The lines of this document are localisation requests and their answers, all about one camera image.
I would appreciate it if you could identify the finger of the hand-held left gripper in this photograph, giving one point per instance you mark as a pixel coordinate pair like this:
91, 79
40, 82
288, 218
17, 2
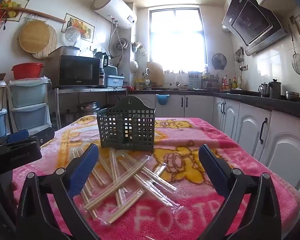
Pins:
45, 134
17, 135

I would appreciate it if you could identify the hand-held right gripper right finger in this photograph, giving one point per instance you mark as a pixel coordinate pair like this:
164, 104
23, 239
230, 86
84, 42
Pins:
215, 172

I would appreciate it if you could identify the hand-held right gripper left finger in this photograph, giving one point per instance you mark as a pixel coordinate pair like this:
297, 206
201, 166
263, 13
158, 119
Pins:
82, 171

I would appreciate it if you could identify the group of chopsticks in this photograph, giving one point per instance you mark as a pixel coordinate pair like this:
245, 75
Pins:
117, 182

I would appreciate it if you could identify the grey plastic utensil basket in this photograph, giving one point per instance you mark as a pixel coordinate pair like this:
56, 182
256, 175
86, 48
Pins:
125, 130

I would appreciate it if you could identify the small hanging utensils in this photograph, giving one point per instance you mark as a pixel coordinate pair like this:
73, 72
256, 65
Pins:
240, 55

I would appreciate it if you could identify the light blue drawer unit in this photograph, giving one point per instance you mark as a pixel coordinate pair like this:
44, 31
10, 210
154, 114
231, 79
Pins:
27, 105

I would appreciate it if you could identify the pink printed blanket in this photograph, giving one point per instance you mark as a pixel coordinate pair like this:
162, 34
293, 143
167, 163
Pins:
190, 205

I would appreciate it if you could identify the large steel pot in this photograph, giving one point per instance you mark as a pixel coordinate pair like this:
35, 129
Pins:
87, 106

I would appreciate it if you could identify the metal kitchen rack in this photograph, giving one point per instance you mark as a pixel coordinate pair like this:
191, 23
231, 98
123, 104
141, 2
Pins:
90, 90

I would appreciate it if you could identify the red plastic basin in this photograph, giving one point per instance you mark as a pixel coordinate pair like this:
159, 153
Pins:
27, 70

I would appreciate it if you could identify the black microwave oven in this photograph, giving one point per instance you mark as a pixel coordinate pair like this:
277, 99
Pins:
77, 71

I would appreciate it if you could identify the white base cabinets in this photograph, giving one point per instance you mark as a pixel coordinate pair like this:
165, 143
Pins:
285, 150

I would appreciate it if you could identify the dark kitchen countertop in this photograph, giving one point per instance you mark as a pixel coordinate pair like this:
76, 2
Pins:
265, 102

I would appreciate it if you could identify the metal pot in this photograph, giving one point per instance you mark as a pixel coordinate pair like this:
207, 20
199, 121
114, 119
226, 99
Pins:
70, 50

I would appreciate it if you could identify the blue plastic box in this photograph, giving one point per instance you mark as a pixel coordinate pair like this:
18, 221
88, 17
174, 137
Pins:
115, 80

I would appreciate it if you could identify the blue hanging bin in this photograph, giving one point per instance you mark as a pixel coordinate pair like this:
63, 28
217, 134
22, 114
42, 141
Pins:
163, 99

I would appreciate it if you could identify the round bamboo mat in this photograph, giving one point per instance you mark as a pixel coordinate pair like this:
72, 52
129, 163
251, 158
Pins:
53, 45

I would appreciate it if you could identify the patterned bowl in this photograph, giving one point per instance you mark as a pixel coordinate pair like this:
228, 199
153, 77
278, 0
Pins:
183, 87

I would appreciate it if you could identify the row of condiment bottles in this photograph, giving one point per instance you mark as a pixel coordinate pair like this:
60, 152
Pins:
225, 82

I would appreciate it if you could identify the light blue knife block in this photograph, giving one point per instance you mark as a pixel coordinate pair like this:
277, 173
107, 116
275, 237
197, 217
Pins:
193, 80

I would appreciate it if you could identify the round bamboo tray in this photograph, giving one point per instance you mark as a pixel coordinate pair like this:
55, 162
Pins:
33, 37

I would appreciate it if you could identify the steel bowl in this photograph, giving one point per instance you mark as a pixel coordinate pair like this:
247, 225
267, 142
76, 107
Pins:
292, 96

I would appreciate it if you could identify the beige cutting board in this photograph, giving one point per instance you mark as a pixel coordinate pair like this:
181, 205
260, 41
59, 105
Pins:
155, 73

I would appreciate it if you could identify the long wooden rolling pin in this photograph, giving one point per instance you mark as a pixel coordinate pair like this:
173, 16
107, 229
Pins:
40, 15

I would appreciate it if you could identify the kitchen window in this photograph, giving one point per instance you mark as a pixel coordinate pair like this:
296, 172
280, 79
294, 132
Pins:
176, 42

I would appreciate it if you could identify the white water heater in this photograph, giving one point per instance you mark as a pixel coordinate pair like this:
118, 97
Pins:
112, 8

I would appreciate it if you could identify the black range hood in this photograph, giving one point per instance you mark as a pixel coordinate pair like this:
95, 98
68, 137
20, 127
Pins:
252, 25

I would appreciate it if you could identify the round dark wall fan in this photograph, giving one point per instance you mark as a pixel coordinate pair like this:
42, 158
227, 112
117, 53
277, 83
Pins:
218, 61

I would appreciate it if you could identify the fruit wall poster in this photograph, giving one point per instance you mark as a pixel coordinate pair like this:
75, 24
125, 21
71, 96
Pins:
83, 27
12, 3

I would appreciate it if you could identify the wall utensil holder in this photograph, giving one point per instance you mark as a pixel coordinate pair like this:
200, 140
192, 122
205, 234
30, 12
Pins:
137, 46

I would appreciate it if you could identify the silver exhaust duct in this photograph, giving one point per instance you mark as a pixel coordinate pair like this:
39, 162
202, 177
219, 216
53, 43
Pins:
225, 28

